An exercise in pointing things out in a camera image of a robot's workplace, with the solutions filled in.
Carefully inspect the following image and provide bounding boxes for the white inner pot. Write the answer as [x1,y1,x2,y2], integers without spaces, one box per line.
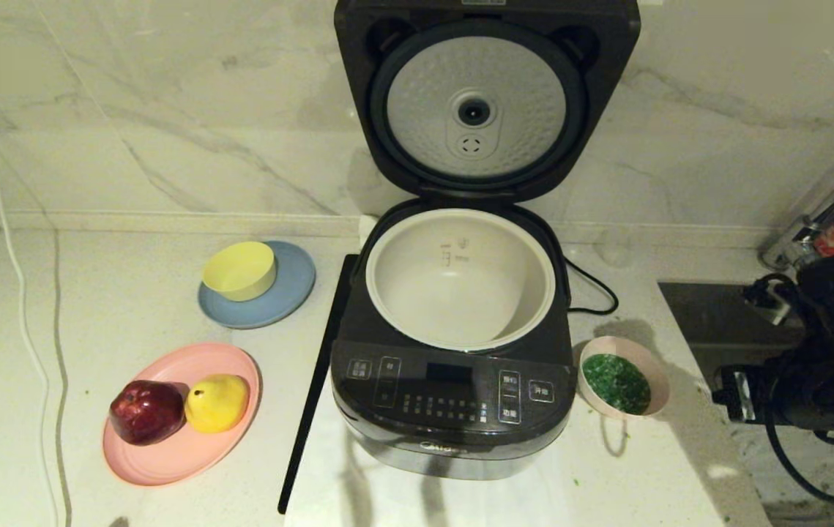
[364,208,557,354]

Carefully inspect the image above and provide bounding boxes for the pink plate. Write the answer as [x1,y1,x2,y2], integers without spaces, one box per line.
[102,343,262,487]

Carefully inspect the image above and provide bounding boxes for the pink bowl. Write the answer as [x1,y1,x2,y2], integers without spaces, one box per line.
[577,335,671,422]

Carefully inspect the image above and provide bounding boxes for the yellow pear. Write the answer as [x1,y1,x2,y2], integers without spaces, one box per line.
[184,374,250,434]

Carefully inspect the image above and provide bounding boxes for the yellow bowl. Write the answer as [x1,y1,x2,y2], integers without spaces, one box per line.
[201,242,278,302]

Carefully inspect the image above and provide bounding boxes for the black rice cooker lid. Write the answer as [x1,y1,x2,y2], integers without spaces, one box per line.
[334,0,641,206]

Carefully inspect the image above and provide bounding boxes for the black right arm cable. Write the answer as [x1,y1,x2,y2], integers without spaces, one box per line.
[763,406,834,513]

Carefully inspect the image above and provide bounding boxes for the chrome faucet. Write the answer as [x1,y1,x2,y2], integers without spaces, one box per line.
[761,143,834,272]

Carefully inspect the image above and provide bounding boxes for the dark steel sink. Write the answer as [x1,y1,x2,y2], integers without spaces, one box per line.
[658,282,834,527]

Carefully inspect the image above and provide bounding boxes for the red apple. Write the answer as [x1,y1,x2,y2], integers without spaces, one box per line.
[109,380,187,446]

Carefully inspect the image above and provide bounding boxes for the green chopped bits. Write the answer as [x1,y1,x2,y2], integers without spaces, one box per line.
[581,354,652,416]

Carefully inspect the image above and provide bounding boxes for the grey rag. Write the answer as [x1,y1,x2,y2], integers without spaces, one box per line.
[724,421,834,527]

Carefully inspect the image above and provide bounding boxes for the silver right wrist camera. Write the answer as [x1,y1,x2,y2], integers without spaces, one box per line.
[745,282,792,327]

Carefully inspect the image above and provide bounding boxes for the blue plate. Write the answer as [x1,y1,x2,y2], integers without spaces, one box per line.
[197,240,316,330]

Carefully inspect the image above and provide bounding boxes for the black rice cooker body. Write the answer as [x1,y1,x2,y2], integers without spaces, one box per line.
[329,198,578,481]

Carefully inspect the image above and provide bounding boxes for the black cooker power cord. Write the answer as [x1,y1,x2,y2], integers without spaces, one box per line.
[563,256,619,317]

